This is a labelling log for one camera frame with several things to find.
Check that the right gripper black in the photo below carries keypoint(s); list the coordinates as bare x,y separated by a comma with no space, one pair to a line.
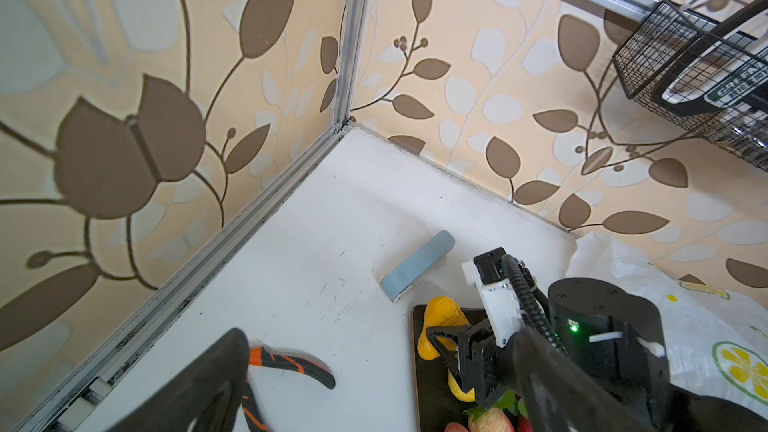
585,355

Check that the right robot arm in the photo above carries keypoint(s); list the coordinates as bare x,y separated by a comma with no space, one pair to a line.
689,410

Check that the yellow fake pear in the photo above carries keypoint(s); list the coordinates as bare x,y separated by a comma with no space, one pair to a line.
441,311

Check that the red yellow fake apple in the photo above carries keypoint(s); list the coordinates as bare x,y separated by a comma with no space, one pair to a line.
491,420

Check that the black square tray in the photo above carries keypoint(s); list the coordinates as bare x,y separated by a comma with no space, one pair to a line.
436,405

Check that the pink fake peach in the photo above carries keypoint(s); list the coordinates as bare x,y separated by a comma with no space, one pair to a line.
455,427

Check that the black wire basket centre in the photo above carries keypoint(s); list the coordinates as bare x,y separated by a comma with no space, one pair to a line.
643,57

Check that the light blue stapler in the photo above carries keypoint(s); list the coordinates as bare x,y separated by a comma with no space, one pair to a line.
417,266

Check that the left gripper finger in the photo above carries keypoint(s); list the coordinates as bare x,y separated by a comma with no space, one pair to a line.
204,396

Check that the white plastic bag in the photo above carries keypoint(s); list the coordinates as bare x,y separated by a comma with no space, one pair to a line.
716,340

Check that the black tool set in basket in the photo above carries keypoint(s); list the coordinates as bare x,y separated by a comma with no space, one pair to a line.
723,70

